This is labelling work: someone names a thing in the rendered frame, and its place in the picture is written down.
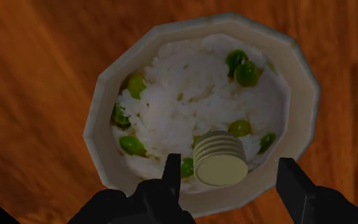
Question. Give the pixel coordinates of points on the white bowl of rice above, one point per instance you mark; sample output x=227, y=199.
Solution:
x=197, y=93

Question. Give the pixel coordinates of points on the cream ribbed cylinder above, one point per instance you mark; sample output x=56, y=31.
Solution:
x=220, y=164

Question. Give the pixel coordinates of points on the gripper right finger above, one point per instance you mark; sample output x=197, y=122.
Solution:
x=309, y=198

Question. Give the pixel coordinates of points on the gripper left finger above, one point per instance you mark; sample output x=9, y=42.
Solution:
x=154, y=198

